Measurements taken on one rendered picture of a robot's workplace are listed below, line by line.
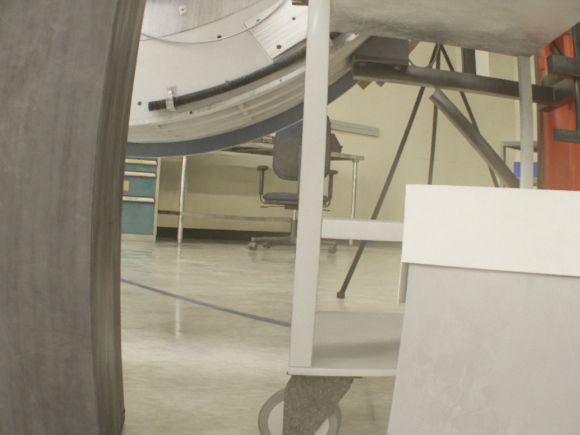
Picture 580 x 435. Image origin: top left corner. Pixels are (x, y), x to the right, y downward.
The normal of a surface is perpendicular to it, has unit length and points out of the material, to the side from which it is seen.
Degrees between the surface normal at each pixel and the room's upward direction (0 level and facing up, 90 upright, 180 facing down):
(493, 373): 90
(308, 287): 90
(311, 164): 90
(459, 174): 90
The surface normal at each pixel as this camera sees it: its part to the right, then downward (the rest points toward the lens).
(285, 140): 0.10, 0.15
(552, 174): -0.04, -0.01
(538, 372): -0.66, -0.04
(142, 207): 0.61, 0.02
